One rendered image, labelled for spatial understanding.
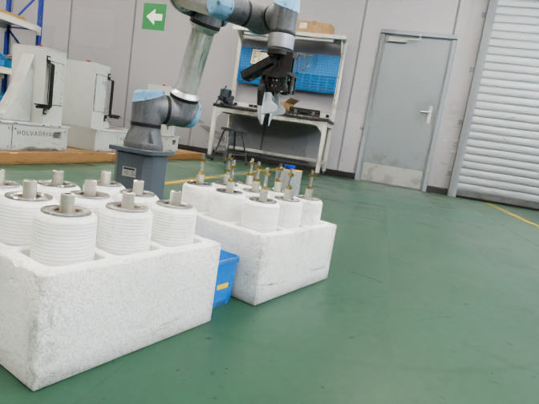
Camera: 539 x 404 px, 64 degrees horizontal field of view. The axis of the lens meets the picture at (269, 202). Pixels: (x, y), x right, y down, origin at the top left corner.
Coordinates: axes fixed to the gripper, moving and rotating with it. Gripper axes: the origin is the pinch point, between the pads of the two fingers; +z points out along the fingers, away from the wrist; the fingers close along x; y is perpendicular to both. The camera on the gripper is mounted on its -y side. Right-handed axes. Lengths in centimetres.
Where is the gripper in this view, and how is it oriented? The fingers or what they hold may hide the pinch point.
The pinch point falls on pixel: (262, 120)
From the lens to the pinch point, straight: 129.8
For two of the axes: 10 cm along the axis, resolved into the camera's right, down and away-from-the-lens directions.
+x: 4.5, -0.7, 8.9
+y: 8.8, 2.0, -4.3
